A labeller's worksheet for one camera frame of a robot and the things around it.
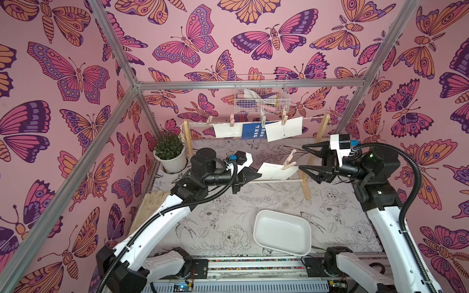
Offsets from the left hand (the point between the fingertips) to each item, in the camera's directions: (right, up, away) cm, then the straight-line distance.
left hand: (260, 174), depth 60 cm
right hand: (+13, +6, -4) cm, 15 cm away
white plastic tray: (+13, -29, +22) cm, 38 cm away
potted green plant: (-42, +7, +34) cm, 55 cm away
